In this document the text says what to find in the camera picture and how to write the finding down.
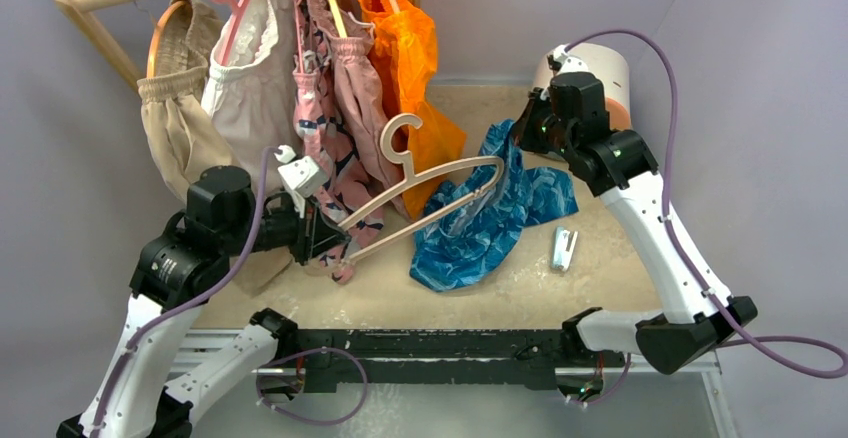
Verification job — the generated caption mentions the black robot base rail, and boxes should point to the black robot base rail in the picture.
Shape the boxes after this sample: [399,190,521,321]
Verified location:
[250,308,625,394]

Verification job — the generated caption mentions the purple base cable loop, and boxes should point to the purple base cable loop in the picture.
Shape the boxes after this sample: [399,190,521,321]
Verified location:
[254,347,369,428]

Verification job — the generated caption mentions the round pastel drawer box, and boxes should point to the round pastel drawer box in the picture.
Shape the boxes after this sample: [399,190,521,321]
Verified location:
[522,43,631,158]

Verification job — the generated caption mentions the white shorts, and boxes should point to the white shorts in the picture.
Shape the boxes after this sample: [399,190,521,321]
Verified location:
[201,0,302,192]

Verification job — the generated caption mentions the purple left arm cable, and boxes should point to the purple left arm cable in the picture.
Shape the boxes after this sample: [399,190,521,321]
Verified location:
[89,146,286,438]

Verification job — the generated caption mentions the light blue stapler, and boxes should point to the light blue stapler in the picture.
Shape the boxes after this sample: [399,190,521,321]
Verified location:
[550,226,579,272]

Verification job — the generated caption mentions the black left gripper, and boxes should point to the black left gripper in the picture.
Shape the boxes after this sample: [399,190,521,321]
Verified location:
[222,186,352,264]

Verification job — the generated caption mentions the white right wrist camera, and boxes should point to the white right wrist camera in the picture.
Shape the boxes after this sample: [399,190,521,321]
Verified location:
[546,45,589,76]

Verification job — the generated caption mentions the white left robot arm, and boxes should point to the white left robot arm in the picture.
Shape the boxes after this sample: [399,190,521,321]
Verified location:
[57,158,348,437]

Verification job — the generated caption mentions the pink navy patterned shorts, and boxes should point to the pink navy patterned shorts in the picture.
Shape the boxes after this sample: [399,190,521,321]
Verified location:
[291,0,387,286]

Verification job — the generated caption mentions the beige shorts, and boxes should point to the beige shorts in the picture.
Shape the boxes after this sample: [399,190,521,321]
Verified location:
[138,0,239,200]

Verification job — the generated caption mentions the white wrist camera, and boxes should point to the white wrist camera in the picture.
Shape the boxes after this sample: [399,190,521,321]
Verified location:
[274,145,329,198]
[546,45,589,76]

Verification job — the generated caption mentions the blue leaf-print shorts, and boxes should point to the blue leaf-print shorts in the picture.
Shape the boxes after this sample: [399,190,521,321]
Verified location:
[409,119,579,292]

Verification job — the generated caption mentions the orange shorts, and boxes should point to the orange shorts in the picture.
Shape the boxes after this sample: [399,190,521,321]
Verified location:
[351,0,468,220]

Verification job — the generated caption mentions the thin pink hanger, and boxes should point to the thin pink hanger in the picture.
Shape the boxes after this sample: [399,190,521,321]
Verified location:
[291,0,305,73]

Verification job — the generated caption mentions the dusty pink shorts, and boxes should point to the dusty pink shorts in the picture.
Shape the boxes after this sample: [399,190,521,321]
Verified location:
[306,0,404,193]

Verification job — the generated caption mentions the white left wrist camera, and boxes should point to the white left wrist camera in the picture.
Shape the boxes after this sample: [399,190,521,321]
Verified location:
[274,145,329,198]

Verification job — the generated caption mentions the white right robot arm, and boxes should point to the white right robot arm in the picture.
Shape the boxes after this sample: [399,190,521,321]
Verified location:
[510,72,758,375]

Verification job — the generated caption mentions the orange hanger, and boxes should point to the orange hanger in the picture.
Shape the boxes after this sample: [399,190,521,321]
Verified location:
[146,0,188,79]

